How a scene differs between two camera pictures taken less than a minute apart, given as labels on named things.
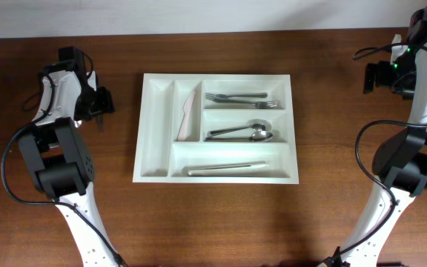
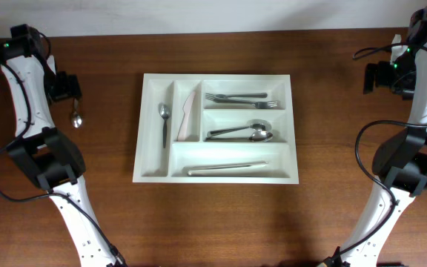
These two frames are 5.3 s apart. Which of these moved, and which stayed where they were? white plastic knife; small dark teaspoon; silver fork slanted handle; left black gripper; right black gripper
Moved: small dark teaspoon; left black gripper
Stayed: white plastic knife; silver fork slanted handle; right black gripper
